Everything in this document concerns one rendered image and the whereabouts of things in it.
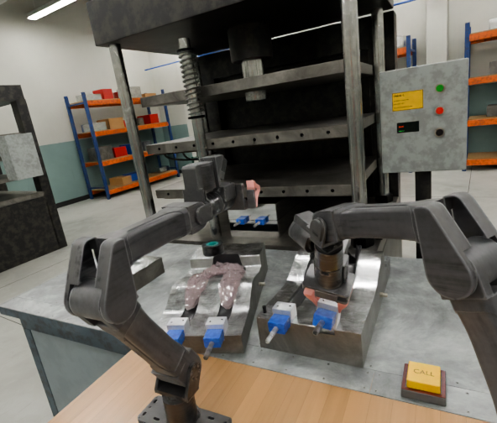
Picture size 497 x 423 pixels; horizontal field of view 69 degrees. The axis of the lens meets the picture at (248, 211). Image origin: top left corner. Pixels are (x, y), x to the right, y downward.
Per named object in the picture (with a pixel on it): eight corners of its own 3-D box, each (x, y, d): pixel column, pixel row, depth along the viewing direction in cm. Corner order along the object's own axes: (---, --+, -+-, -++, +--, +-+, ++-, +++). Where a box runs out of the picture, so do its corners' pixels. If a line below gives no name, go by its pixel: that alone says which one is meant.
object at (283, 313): (278, 354, 81) (274, 333, 80) (258, 350, 83) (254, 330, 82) (297, 322, 92) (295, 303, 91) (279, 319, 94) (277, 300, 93)
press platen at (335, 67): (347, 71, 143) (347, 58, 141) (141, 107, 195) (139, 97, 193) (375, 75, 202) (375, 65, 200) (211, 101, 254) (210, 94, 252)
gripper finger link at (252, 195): (241, 175, 96) (223, 183, 88) (265, 174, 93) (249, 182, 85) (244, 201, 98) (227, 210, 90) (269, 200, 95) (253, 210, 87)
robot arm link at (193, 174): (189, 162, 84) (154, 171, 74) (221, 159, 80) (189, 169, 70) (197, 210, 87) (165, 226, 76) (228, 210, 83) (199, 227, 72)
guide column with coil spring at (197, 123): (227, 295, 196) (185, 37, 162) (219, 295, 199) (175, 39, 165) (232, 290, 201) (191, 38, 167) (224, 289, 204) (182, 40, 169)
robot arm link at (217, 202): (202, 185, 85) (185, 192, 79) (222, 185, 83) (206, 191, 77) (206, 213, 87) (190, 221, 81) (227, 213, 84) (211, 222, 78)
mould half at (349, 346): (363, 368, 82) (359, 315, 79) (260, 347, 94) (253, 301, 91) (389, 272, 124) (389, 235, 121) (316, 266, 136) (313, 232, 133)
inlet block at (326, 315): (325, 348, 74) (328, 324, 73) (301, 341, 76) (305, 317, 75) (339, 322, 86) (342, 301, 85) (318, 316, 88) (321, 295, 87)
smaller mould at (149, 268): (129, 295, 134) (125, 279, 132) (102, 291, 141) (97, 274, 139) (164, 272, 151) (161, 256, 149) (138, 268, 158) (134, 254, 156)
